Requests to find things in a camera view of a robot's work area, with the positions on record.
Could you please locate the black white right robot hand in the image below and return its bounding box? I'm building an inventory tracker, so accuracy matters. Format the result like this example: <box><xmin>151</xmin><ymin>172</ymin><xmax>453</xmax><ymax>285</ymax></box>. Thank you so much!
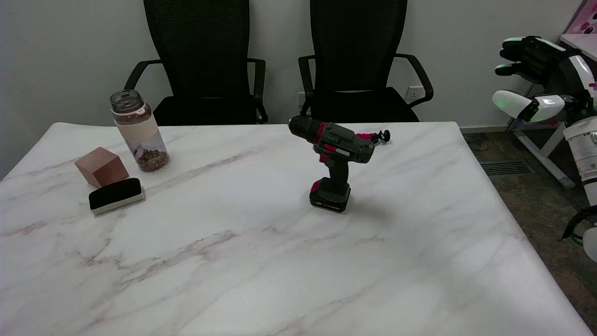
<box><xmin>492</xmin><ymin>35</ymin><xmax>597</xmax><ymax>125</ymax></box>

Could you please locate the dark green red power screwdriver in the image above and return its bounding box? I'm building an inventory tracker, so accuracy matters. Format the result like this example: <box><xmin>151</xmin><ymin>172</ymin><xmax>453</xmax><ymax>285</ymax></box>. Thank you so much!
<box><xmin>288</xmin><ymin>117</ymin><xmax>376</xmax><ymax>214</ymax></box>

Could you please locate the white desk with cartoon panel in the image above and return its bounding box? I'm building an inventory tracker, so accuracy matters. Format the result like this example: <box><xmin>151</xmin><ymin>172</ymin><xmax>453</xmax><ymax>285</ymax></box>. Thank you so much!
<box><xmin>507</xmin><ymin>33</ymin><xmax>597</xmax><ymax>189</ymax></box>

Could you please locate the metal floor vent grille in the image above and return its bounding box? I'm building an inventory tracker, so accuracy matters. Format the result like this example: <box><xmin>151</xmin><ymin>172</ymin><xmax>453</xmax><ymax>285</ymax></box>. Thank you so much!
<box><xmin>479</xmin><ymin>160</ymin><xmax>533</xmax><ymax>176</ymax></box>

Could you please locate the pink cartoon poster board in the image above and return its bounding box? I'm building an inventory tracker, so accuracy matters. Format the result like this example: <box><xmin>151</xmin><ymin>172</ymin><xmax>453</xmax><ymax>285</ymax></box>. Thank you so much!
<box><xmin>563</xmin><ymin>0</ymin><xmax>597</xmax><ymax>35</ymax></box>

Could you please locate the small red black tripod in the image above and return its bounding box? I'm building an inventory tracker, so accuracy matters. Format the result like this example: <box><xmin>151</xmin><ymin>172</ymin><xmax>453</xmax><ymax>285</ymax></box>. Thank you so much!
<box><xmin>357</xmin><ymin>130</ymin><xmax>391</xmax><ymax>145</ymax></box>

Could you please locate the black mesh office chair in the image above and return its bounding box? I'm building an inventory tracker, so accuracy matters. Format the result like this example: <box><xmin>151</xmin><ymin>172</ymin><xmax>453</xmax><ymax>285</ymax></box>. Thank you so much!
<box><xmin>298</xmin><ymin>0</ymin><xmax>434</xmax><ymax>123</ymax></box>
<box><xmin>124</xmin><ymin>0</ymin><xmax>269</xmax><ymax>126</ymax></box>

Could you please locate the clear bottle with brown beans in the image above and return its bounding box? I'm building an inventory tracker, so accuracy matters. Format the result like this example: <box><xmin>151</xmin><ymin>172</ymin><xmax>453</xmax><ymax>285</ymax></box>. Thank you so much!
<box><xmin>110</xmin><ymin>90</ymin><xmax>170</xmax><ymax>173</ymax></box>

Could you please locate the black white board eraser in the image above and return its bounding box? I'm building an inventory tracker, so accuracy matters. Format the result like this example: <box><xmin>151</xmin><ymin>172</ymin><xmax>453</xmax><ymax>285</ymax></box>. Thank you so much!
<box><xmin>89</xmin><ymin>178</ymin><xmax>145</xmax><ymax>215</ymax></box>

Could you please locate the brown wooden cube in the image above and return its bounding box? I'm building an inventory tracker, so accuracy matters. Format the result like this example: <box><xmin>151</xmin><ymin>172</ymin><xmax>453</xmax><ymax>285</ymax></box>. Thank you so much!
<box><xmin>75</xmin><ymin>147</ymin><xmax>130</xmax><ymax>188</ymax></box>

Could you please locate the black green looped robot cable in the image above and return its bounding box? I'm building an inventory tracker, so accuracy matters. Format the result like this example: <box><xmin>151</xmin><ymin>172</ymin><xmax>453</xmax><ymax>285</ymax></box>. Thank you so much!
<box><xmin>558</xmin><ymin>205</ymin><xmax>597</xmax><ymax>246</ymax></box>

